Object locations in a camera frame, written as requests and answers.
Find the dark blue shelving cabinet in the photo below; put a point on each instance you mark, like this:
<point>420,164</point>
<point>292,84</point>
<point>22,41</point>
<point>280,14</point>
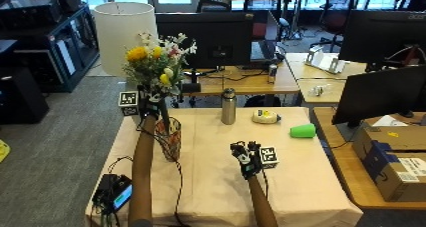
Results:
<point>54,47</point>

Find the wooden side desk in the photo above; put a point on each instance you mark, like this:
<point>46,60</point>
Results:
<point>373,187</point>

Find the silver drink can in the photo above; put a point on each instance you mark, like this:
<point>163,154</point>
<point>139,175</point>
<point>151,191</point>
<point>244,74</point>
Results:
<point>272,73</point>

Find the glove white marker cube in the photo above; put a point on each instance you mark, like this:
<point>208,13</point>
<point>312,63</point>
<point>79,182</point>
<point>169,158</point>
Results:
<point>128,101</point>
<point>269,156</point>

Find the large black monitor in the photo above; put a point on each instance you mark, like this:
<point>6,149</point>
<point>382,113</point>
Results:
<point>381,37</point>

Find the person's right hand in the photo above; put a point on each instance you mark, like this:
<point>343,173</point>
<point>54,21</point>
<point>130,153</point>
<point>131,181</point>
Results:
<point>245,157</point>

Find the black box on floor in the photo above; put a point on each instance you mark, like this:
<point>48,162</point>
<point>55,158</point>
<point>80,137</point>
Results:
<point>20,93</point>

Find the stainless steel water bottle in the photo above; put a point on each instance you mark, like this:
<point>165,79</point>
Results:
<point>228,106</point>

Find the black tilted monitor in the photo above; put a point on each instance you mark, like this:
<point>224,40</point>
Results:
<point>377,93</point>

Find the black office chair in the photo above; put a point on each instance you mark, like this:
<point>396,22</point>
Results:
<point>340,17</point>

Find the left glove white marker cube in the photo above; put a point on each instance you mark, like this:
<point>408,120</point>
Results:
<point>128,101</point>

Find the cream yellow tape measure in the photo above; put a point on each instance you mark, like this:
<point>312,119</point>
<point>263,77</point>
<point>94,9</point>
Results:
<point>265,116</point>

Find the artificial flower bouquet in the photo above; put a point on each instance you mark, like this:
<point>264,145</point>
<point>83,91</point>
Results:
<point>157,62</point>

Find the white lamp shade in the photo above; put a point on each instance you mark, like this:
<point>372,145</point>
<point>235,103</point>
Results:
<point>122,37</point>

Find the cardboard box with blue tape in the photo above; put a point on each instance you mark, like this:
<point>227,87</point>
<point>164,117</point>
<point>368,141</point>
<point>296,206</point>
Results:
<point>394,160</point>

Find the person's left hand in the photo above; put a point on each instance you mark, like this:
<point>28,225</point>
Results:
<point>149,103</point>

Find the black device with lit screen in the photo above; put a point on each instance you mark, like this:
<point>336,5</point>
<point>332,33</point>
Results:
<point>114,193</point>

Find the white stand on desk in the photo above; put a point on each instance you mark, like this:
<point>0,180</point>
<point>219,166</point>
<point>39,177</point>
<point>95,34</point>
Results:
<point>327,61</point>

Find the green plastic cup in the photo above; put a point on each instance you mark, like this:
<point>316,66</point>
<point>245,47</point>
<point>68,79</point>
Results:
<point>303,131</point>

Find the black computer monitor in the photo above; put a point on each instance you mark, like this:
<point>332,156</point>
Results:
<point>204,37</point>

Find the right glove white marker cube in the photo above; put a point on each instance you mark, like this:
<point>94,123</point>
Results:
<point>269,156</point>

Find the open laptop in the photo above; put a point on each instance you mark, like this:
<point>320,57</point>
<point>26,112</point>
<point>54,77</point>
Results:
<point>265,40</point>

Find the beige tablecloth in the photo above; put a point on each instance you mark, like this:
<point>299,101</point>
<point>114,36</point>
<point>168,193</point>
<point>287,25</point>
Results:
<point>221,187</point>

